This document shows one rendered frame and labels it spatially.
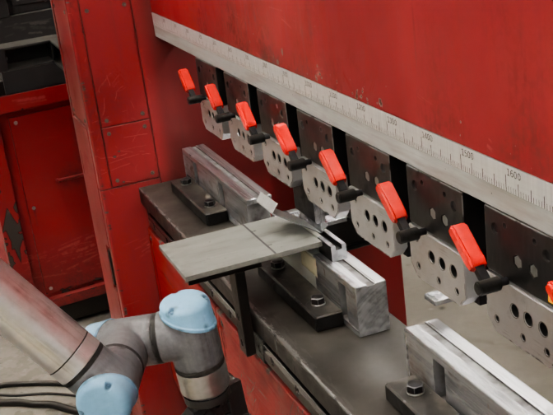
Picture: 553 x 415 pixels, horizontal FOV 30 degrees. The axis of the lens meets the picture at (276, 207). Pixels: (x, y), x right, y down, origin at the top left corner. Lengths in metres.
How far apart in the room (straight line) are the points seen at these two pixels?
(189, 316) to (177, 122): 1.32
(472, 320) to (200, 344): 2.36
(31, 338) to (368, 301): 0.65
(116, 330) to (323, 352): 0.43
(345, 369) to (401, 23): 0.61
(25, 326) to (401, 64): 0.60
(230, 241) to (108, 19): 0.89
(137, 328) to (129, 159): 1.27
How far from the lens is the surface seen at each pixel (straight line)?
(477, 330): 3.70
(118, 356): 1.42
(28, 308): 1.37
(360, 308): 1.78
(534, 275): 1.22
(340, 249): 1.87
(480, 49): 1.21
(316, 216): 1.92
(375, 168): 1.53
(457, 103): 1.28
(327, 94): 1.65
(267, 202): 1.92
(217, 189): 2.46
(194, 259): 1.89
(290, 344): 1.81
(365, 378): 1.68
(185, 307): 1.47
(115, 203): 2.75
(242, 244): 1.92
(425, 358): 1.58
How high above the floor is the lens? 1.71
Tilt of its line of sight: 20 degrees down
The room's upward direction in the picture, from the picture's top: 7 degrees counter-clockwise
